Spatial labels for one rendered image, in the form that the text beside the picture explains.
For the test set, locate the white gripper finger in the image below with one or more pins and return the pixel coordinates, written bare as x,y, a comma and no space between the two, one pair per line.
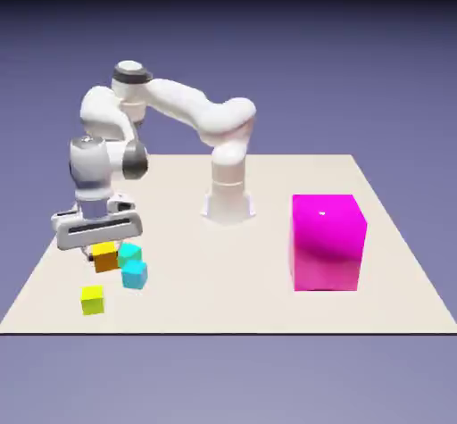
86,252

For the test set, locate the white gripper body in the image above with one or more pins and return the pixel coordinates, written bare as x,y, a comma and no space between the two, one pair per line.
100,229

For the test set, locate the small orange cube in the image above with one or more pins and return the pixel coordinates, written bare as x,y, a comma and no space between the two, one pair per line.
105,258

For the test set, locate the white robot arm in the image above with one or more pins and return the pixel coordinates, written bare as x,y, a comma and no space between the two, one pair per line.
214,117

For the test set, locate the small cyan cube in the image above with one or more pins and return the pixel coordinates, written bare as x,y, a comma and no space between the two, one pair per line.
134,274
129,252

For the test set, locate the small yellow cube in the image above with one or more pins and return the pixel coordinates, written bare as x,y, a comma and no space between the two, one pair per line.
92,300

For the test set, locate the large magenta box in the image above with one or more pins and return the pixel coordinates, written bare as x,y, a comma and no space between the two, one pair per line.
326,242

